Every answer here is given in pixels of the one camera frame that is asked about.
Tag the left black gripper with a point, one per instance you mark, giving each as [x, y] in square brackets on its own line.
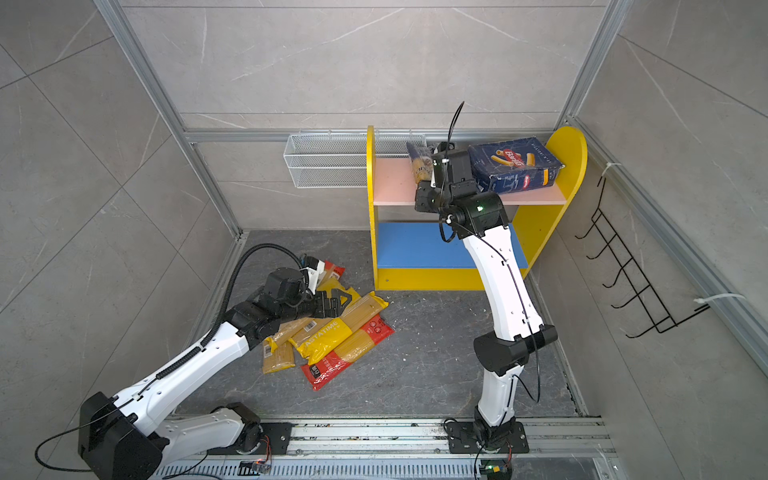
[324, 310]

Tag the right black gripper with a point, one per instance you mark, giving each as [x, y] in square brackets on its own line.
[423, 203]

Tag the blue yellow spaghetti bag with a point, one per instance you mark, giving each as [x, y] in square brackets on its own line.
[421, 162]

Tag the blue Barilla rigatoni box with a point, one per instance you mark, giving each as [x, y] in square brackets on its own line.
[513, 166]

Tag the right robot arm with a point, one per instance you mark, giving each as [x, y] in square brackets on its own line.
[479, 220]

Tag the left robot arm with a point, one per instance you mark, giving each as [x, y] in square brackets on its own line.
[131, 434]

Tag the red yellow pasta bag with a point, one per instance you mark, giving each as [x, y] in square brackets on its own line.
[347, 352]

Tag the yellow shelf unit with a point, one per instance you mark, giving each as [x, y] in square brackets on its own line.
[410, 256]

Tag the small tan pasta bag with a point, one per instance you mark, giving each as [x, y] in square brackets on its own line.
[277, 357]

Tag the red white spaghetti bag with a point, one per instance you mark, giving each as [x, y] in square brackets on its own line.
[331, 272]

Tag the yellow Pastatime spaghetti bag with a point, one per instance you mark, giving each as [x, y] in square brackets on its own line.
[320, 336]

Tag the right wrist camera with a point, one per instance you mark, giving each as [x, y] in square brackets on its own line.
[440, 162]

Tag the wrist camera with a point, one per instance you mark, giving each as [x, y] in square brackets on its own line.
[315, 271]
[440, 162]

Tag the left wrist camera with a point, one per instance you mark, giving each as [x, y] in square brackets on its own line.
[315, 271]

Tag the white wire mesh basket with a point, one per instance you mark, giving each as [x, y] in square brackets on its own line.
[333, 159]

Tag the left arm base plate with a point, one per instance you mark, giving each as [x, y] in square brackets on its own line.
[272, 436]

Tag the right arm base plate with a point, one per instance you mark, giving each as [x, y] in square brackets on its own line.
[466, 437]

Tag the black wire hook rack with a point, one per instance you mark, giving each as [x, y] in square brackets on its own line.
[629, 271]

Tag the aluminium mounting rail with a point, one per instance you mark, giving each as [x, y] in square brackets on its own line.
[417, 448]

